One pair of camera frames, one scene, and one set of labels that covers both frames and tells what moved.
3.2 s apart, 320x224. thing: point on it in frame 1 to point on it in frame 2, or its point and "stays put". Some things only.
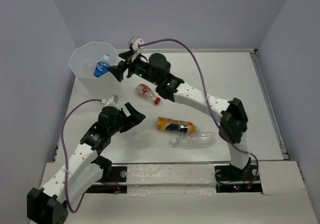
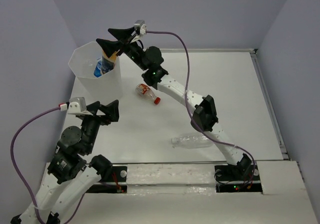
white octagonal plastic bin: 89,63 stays put
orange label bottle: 166,124 to 108,64
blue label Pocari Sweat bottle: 100,68 stays put
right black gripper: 118,70 to 110,47
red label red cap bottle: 146,91 stays put
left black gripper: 134,119 to 112,110
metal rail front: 169,162 stays put
